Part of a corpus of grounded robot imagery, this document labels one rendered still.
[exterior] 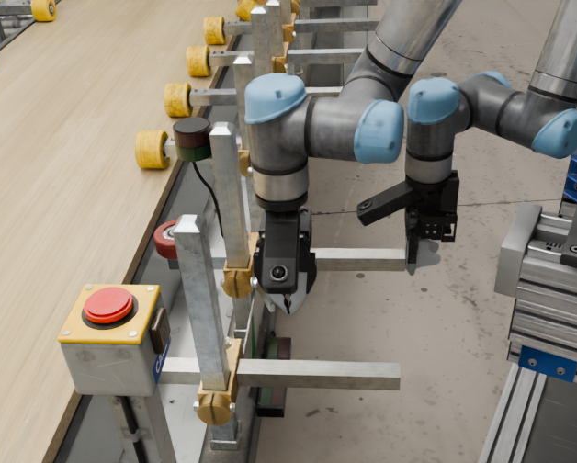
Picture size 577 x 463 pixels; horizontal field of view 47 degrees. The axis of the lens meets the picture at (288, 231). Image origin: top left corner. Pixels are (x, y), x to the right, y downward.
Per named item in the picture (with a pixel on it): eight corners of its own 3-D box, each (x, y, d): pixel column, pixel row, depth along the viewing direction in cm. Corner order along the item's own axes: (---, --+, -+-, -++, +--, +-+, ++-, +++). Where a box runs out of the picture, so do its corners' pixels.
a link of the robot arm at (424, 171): (406, 162, 103) (403, 138, 109) (405, 186, 105) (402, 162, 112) (456, 162, 102) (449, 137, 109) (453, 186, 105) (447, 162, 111)
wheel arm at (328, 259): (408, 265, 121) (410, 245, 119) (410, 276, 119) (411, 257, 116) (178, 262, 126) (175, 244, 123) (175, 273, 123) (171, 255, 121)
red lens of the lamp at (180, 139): (215, 129, 105) (213, 117, 104) (209, 147, 101) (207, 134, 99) (178, 129, 106) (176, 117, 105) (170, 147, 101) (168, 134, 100)
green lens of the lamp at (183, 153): (217, 142, 107) (215, 130, 106) (210, 161, 102) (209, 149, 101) (181, 143, 108) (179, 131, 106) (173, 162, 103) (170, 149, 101)
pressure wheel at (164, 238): (209, 265, 129) (200, 217, 122) (200, 292, 122) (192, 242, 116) (168, 265, 130) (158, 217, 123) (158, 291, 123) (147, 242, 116)
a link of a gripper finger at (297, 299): (311, 293, 103) (309, 245, 98) (309, 319, 98) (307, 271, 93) (291, 292, 103) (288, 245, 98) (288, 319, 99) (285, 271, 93)
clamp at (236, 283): (261, 253, 127) (258, 231, 124) (252, 299, 116) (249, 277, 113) (231, 253, 128) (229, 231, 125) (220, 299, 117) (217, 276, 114)
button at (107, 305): (141, 299, 57) (137, 285, 56) (128, 332, 54) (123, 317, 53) (96, 299, 58) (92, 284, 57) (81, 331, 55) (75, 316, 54)
